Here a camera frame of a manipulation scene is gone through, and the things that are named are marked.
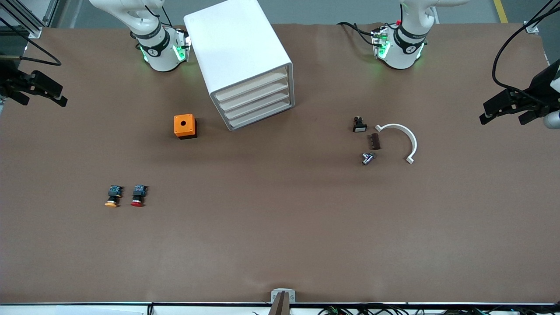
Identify black base cable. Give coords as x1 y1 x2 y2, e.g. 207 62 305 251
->
157 0 174 28
337 22 378 46

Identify grey metal mount bracket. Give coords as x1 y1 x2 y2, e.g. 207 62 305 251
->
271 288 296 304

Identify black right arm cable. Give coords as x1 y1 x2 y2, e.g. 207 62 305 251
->
0 17 62 67

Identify white plastic drawer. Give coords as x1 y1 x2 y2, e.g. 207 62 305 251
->
220 79 290 115
224 89 291 123
227 99 293 130
215 69 289 107

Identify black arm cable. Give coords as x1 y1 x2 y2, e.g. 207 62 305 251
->
0 17 62 67
492 0 560 99

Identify white drawer cabinet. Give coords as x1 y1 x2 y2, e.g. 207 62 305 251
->
184 0 294 132

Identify yellow mushroom push button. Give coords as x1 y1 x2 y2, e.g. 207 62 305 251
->
105 185 124 208

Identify aluminium frame profile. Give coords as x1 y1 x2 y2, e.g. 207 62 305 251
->
0 0 60 39
525 0 560 34

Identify orange button enclosure box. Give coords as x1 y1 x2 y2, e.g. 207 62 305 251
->
174 114 198 140

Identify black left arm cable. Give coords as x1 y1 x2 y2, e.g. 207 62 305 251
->
492 0 560 99

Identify brown stand post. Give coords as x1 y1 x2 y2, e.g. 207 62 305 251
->
268 292 291 315

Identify brown table mat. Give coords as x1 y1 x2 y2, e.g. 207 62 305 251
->
0 22 560 305

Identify white curved plastic bracket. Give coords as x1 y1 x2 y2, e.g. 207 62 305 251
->
375 123 418 165

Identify red mushroom push button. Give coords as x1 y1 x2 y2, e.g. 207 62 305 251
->
130 184 148 207

